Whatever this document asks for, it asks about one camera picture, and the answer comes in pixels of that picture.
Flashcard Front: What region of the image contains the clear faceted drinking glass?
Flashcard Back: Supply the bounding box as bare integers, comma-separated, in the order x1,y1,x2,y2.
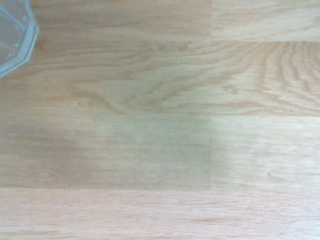
0,0,41,80

